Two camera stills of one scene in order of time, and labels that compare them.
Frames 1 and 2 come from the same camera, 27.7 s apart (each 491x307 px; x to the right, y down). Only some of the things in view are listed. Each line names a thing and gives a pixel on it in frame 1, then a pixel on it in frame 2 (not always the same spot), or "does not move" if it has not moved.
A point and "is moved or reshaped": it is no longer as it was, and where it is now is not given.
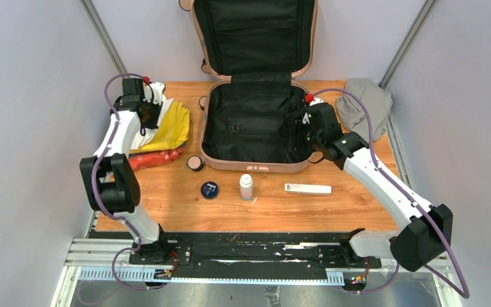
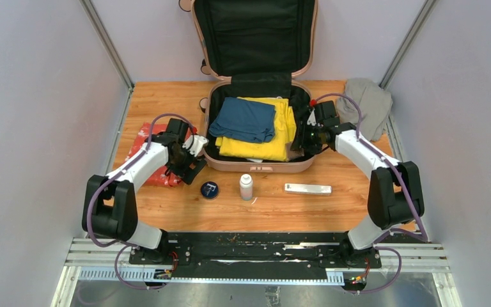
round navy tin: x=209 y=189 does not move
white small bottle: x=246 y=187 does not move
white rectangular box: x=308 y=188 does not move
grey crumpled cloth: x=353 y=111 does not move
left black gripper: x=153 y=124 → x=186 y=173
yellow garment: x=173 y=129 is moved or reshaped
